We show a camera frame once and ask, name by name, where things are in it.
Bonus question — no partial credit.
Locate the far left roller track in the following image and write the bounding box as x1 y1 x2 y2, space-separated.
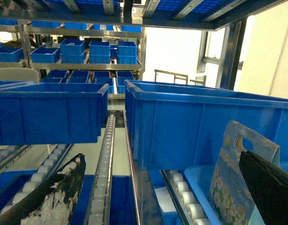
0 145 31 175

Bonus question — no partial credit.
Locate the lower blue bin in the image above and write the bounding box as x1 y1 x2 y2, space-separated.
70 175 137 225

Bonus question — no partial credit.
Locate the flower gift bag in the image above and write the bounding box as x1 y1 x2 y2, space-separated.
209 120 280 225

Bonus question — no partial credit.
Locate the blue bin left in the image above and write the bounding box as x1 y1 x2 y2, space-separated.
0 83 109 145

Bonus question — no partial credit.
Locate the centre roller track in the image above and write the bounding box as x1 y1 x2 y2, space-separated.
83 114 116 225

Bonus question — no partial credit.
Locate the large blue bin right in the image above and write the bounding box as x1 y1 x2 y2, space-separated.
125 80 288 170

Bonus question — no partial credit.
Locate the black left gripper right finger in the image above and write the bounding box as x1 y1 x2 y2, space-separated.
239 150 288 225

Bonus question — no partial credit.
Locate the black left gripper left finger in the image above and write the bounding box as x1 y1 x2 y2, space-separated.
0 153 86 225

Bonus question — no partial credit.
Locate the right roller track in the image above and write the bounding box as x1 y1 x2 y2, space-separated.
160 170 211 225

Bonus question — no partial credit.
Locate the roller track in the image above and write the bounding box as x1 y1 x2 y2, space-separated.
160 170 211 225
0 144 74 215
0 145 31 175
83 114 116 225

